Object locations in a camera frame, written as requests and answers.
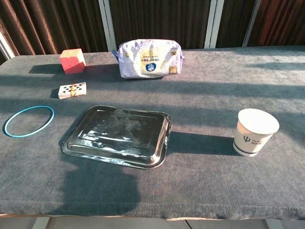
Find white paper cup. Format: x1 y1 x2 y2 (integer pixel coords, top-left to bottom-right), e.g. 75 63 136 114
233 108 280 157

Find black plastic tray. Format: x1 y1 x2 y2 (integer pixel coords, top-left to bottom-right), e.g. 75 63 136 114
58 104 173 170

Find deck of playing cards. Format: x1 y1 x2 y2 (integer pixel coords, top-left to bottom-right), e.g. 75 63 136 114
57 82 87 100

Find purple white snack bag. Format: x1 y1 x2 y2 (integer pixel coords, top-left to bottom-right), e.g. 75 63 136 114
112 39 185 79

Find grey table cloth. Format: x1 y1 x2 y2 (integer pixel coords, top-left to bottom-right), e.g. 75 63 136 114
0 45 305 221

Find blue ring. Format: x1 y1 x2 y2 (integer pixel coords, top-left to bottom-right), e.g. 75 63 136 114
3 105 55 138

